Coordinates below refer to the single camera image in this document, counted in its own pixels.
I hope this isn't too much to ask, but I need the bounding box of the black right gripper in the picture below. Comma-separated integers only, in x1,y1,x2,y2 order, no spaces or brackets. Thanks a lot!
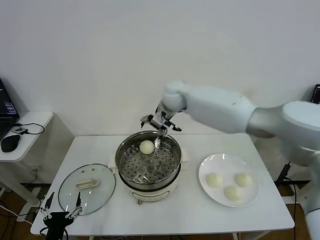
139,106,176,143

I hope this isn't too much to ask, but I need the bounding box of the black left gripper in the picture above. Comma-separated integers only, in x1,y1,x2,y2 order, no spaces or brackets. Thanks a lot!
39,191,84,240

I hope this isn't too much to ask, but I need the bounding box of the white steamed baozi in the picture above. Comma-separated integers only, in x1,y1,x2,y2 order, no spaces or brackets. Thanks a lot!
223,184,244,201
234,172,253,188
205,172,223,188
139,140,155,155

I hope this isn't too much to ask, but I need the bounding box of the glass lid with cream handle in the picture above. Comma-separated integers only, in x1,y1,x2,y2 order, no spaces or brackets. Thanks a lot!
58,163,117,217

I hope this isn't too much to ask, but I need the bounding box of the perforated steel steamer basket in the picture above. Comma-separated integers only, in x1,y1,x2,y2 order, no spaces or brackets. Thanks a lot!
108,129,190,186

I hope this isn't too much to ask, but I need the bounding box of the white round plate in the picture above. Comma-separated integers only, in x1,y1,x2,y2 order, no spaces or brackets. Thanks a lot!
198,153,260,208

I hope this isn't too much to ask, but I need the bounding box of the cream electric pot base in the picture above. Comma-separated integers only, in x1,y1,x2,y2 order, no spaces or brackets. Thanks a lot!
117,169,180,205

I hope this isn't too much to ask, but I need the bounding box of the black computer mouse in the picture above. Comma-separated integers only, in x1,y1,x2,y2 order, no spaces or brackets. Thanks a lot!
0,134,22,153

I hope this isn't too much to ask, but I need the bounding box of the black open laptop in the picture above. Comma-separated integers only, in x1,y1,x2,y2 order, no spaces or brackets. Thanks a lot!
0,77,21,141
312,84,320,104

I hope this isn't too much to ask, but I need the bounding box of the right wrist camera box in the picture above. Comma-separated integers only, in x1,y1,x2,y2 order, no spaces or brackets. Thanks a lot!
149,118,168,131

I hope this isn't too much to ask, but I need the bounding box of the white floor cable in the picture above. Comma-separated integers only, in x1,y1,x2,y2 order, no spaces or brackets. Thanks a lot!
0,204,31,223

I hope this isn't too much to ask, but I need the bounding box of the thin black looped cable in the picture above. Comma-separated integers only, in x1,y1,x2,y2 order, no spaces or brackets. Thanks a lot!
13,122,46,137

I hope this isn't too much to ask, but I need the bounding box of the black cable with adapter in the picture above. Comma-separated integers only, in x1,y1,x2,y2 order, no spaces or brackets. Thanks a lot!
276,161,307,240

